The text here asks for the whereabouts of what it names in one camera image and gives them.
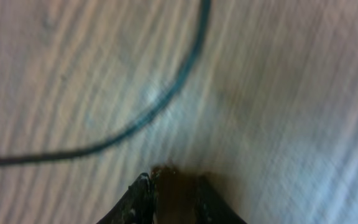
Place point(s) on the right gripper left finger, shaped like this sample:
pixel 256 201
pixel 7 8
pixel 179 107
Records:
pixel 135 206

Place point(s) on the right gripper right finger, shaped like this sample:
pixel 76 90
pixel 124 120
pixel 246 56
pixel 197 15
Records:
pixel 211 207

